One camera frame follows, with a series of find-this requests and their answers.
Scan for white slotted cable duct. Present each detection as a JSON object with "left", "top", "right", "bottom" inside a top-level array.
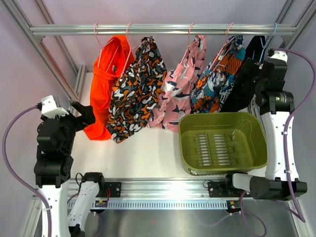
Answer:
[{"left": 67, "top": 199, "right": 227, "bottom": 210}]

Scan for aluminium frame post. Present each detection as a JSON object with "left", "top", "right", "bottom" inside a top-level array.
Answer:
[
  {"left": 0, "top": 0, "right": 87, "bottom": 101},
  {"left": 246, "top": 0, "right": 316, "bottom": 119}
]

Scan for aluminium hanging rail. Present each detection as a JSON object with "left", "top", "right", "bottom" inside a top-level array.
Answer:
[{"left": 30, "top": 23, "right": 297, "bottom": 36}]

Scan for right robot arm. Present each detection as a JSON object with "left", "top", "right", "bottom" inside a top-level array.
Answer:
[{"left": 221, "top": 57, "right": 308, "bottom": 201}]

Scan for blue orange patterned shorts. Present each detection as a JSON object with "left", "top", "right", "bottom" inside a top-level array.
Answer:
[{"left": 190, "top": 36, "right": 245, "bottom": 114}]

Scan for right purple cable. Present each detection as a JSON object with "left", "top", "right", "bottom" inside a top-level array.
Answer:
[{"left": 197, "top": 48, "right": 316, "bottom": 235}]

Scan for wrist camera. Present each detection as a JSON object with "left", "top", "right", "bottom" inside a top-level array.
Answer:
[
  {"left": 267, "top": 48, "right": 288, "bottom": 63},
  {"left": 41, "top": 95, "right": 69, "bottom": 119}
]

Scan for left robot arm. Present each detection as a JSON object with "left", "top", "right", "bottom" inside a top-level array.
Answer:
[{"left": 34, "top": 102, "right": 106, "bottom": 237}]

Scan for olive green plastic bin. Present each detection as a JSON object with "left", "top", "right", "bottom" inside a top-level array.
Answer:
[{"left": 178, "top": 112, "right": 267, "bottom": 176}]

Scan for pink hanger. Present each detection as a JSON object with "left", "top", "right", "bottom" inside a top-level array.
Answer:
[
  {"left": 120, "top": 22, "right": 142, "bottom": 77},
  {"left": 180, "top": 22, "right": 200, "bottom": 67},
  {"left": 210, "top": 22, "right": 235, "bottom": 72},
  {"left": 93, "top": 23, "right": 117, "bottom": 75}
]

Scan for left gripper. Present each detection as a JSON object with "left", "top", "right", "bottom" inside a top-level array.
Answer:
[{"left": 50, "top": 101, "right": 95, "bottom": 153}]

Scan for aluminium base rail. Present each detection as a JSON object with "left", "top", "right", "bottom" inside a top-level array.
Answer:
[{"left": 61, "top": 177, "right": 240, "bottom": 200}]

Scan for camouflage shorts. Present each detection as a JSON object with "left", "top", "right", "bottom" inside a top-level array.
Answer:
[{"left": 106, "top": 36, "right": 167, "bottom": 143}]

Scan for black shorts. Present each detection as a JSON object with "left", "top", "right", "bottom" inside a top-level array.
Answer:
[{"left": 220, "top": 36, "right": 266, "bottom": 113}]

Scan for right aluminium frame post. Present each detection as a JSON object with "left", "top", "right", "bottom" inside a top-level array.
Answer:
[{"left": 246, "top": 0, "right": 316, "bottom": 119}]

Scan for pink shark print shorts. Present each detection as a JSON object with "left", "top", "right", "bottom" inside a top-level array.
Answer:
[{"left": 147, "top": 35, "right": 206, "bottom": 132}]

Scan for left aluminium frame post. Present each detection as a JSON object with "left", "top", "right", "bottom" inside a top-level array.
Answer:
[{"left": 0, "top": 0, "right": 87, "bottom": 101}]

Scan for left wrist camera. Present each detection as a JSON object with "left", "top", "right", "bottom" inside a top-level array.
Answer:
[{"left": 41, "top": 95, "right": 69, "bottom": 119}]

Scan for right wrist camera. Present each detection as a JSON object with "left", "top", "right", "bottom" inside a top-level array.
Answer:
[{"left": 267, "top": 48, "right": 288, "bottom": 63}]

